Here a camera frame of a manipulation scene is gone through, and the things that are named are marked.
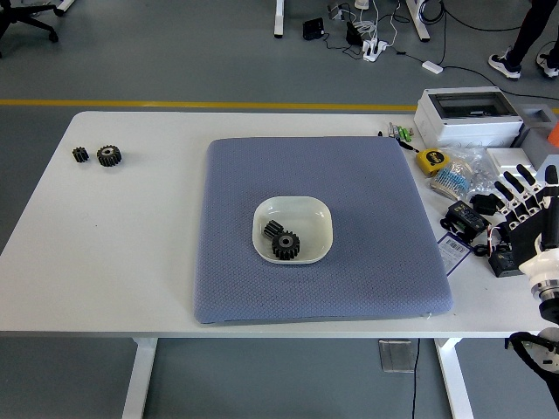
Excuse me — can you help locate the robot right hand white shell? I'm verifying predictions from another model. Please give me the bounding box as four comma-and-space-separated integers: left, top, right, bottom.
493, 163, 559, 288

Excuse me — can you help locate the large black gear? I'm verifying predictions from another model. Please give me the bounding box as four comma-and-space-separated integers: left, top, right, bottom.
96, 145, 123, 168
270, 230, 301, 262

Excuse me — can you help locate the small black module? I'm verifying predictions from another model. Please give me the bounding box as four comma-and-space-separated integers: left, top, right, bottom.
470, 193, 503, 216

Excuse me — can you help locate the white barcode label card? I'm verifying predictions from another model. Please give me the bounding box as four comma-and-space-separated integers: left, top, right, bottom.
436, 233, 472, 277

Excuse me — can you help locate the clear plastic bag of screws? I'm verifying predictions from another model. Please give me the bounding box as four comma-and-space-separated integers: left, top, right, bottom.
440, 146, 512, 196

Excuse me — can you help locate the grey block with hole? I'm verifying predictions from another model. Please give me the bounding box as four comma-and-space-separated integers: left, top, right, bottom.
510, 102, 559, 165

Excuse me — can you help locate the blue resistor strip bundle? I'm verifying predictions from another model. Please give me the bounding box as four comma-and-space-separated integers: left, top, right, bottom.
430, 165, 473, 202

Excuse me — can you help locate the yellow tape measure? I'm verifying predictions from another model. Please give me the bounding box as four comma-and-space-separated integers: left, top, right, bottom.
395, 137, 451, 177

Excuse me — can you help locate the white table leg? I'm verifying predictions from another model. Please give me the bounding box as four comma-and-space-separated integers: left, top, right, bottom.
434, 338, 475, 419
121, 338, 159, 419

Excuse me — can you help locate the person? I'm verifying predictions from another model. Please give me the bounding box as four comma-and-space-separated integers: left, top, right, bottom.
487, 0, 559, 81

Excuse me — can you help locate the white square bowl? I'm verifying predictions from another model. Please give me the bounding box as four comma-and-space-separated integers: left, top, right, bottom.
252, 196, 335, 265

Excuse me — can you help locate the blue-grey quilted mat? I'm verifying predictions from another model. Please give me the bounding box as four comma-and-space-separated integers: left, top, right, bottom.
192, 135, 454, 326

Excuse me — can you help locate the white desk leg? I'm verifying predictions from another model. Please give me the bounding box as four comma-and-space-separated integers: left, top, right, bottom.
405, 0, 431, 43
273, 0, 286, 38

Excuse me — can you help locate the white power strip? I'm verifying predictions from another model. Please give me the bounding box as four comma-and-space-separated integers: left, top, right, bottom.
362, 38, 390, 62

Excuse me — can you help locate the black power adapter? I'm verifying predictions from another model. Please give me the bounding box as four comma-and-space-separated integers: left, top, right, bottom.
302, 17, 326, 41

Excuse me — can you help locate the black office chair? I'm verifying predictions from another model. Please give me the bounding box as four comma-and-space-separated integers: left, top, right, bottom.
0, 0, 67, 58

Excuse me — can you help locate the white flat switch panel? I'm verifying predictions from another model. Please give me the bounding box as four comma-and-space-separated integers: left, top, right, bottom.
485, 147, 539, 178

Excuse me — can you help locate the white electrical enclosure box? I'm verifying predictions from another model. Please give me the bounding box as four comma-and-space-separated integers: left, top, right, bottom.
412, 86, 525, 148

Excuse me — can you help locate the thin black hanging cable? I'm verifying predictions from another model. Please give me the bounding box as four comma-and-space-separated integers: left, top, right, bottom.
410, 338, 421, 419

